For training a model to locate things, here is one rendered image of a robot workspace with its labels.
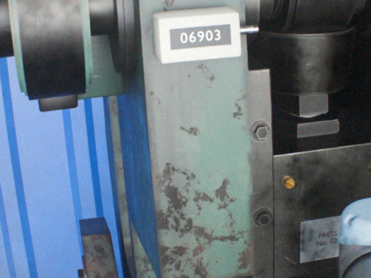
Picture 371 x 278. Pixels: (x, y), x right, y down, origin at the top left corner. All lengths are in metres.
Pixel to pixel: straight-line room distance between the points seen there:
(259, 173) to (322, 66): 0.14
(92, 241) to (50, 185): 0.80
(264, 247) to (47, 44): 0.30
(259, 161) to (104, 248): 0.56
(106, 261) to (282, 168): 0.52
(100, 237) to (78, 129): 0.74
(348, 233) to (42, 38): 0.33
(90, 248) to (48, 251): 0.88
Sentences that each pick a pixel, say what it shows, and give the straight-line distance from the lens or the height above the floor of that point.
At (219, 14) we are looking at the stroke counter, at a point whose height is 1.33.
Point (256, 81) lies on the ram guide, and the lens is 0.72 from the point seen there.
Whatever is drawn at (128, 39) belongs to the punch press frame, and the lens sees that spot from 0.73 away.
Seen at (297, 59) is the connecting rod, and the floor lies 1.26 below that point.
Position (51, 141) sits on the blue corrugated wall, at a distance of 2.01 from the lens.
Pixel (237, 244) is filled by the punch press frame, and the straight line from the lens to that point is 0.76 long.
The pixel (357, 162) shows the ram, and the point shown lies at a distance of 0.82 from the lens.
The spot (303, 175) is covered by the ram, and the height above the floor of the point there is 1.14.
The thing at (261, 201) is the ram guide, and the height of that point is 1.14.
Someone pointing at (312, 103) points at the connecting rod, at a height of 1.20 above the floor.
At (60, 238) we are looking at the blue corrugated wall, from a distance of 2.11.
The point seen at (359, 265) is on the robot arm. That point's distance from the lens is 0.65.
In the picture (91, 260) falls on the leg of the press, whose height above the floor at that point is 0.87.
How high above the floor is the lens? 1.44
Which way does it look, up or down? 19 degrees down
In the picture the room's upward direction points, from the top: 4 degrees counter-clockwise
